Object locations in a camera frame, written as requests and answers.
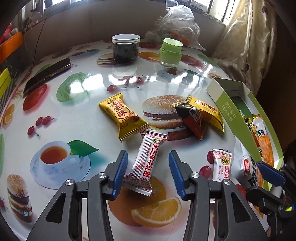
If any white red sesame nougat candy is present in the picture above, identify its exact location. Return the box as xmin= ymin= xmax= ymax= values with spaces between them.
xmin=123 ymin=130 xmax=168 ymax=196

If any green glass jar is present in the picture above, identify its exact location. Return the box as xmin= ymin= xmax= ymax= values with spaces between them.
xmin=159 ymin=38 xmax=183 ymax=68

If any black smartphone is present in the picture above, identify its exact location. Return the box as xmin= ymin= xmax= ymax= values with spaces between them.
xmin=23 ymin=58 xmax=71 ymax=96

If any clear plastic bag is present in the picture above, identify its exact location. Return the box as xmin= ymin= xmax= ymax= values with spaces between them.
xmin=144 ymin=1 xmax=205 ymax=51

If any white orange konjac snack packet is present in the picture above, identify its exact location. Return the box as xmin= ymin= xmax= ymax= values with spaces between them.
xmin=248 ymin=114 xmax=274 ymax=167

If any gold peanut crisp candy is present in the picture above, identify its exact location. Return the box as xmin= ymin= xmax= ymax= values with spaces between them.
xmin=186 ymin=95 xmax=224 ymax=132
xmin=99 ymin=92 xmax=149 ymax=142

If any orange storage box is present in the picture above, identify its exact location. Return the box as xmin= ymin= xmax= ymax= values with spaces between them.
xmin=0 ymin=32 xmax=23 ymax=64

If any red black snack packet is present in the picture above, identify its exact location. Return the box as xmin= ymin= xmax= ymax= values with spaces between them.
xmin=173 ymin=101 xmax=207 ymax=141

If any dark jar white lid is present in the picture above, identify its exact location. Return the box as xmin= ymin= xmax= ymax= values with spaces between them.
xmin=111 ymin=34 xmax=140 ymax=63

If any beige patterned curtain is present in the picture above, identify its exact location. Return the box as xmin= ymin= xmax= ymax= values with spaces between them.
xmin=212 ymin=1 xmax=277 ymax=95

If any green cardboard box tray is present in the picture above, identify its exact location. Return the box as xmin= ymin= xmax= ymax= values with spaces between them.
xmin=207 ymin=78 xmax=283 ymax=170

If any yellow green box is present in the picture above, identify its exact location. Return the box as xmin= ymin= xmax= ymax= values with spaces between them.
xmin=0 ymin=68 xmax=11 ymax=98

